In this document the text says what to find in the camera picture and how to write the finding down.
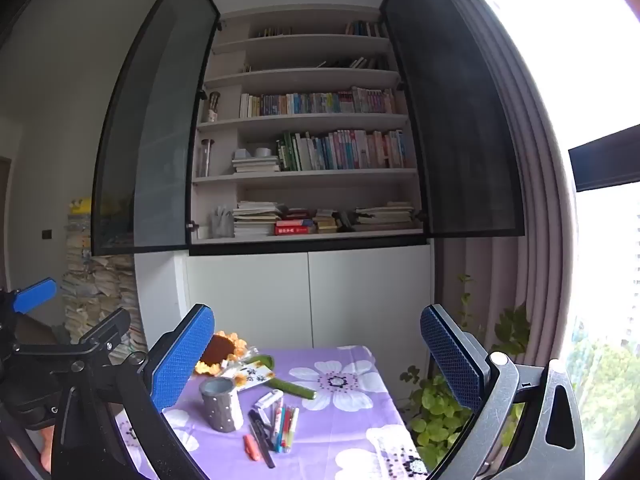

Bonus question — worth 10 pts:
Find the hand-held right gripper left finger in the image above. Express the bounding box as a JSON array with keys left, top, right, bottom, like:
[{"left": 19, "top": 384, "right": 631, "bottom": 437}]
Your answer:
[{"left": 50, "top": 304, "right": 216, "bottom": 480}]

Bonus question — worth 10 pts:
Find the tall stack of papers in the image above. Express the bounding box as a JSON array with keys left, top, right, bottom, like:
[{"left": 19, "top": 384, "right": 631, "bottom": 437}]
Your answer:
[{"left": 61, "top": 212, "right": 148, "bottom": 363}]

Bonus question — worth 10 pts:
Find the purple floral tablecloth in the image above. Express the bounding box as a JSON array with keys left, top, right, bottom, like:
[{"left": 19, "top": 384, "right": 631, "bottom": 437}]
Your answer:
[{"left": 115, "top": 345, "right": 431, "bottom": 480}]

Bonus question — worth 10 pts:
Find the bunch of coloured pens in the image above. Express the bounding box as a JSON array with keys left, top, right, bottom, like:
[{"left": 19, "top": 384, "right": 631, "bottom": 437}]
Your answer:
[{"left": 271, "top": 397, "right": 293, "bottom": 453}]

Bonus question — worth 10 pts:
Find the grey dotted pen holder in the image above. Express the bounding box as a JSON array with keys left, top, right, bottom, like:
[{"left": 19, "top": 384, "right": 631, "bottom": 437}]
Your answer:
[{"left": 200, "top": 377, "right": 245, "bottom": 433}]

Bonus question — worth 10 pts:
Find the dark glass cabinet door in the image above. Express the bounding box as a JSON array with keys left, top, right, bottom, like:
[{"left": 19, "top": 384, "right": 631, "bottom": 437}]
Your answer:
[
  {"left": 91, "top": 0, "right": 221, "bottom": 257},
  {"left": 378, "top": 0, "right": 526, "bottom": 239}
]

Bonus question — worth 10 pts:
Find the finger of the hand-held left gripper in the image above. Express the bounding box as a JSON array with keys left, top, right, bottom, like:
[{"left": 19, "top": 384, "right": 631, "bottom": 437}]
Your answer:
[
  {"left": 78, "top": 308, "right": 132, "bottom": 359},
  {"left": 13, "top": 277, "right": 58, "bottom": 314}
]

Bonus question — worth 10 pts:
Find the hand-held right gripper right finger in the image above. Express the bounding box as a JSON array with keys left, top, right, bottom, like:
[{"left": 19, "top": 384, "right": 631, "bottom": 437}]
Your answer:
[{"left": 420, "top": 304, "right": 586, "bottom": 480}]

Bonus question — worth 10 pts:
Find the dark window frame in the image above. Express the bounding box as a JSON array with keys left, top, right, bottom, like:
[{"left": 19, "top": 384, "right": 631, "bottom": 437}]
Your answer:
[{"left": 568, "top": 125, "right": 640, "bottom": 192}]

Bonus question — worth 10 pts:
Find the sunflower print card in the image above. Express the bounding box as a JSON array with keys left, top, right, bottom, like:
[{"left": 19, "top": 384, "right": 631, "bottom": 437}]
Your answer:
[{"left": 220, "top": 364, "right": 277, "bottom": 392}]

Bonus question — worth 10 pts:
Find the crochet sunflower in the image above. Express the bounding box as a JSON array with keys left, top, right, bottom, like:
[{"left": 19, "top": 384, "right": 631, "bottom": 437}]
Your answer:
[{"left": 194, "top": 331, "right": 318, "bottom": 401}]

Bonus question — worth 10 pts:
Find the stack of books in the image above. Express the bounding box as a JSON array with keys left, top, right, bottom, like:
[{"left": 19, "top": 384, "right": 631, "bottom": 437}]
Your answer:
[
  {"left": 231, "top": 155, "right": 281, "bottom": 175},
  {"left": 231, "top": 201, "right": 286, "bottom": 237},
  {"left": 312, "top": 209, "right": 342, "bottom": 233},
  {"left": 352, "top": 202, "right": 416, "bottom": 232}
]

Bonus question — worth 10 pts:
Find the green potted plant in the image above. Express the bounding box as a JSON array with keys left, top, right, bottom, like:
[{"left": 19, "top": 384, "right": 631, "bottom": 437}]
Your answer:
[{"left": 400, "top": 275, "right": 532, "bottom": 471}]

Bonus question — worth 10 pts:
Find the black marker pen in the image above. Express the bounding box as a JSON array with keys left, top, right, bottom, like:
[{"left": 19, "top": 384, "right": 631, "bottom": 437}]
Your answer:
[{"left": 248, "top": 410, "right": 276, "bottom": 469}]

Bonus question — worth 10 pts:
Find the white bookshelf cabinet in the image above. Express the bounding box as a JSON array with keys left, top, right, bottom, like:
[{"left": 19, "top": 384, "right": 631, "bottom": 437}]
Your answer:
[{"left": 135, "top": 7, "right": 434, "bottom": 361}]

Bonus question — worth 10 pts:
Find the red book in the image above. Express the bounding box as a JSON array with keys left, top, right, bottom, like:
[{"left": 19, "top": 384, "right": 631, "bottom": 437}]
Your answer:
[{"left": 274, "top": 219, "right": 317, "bottom": 236}]

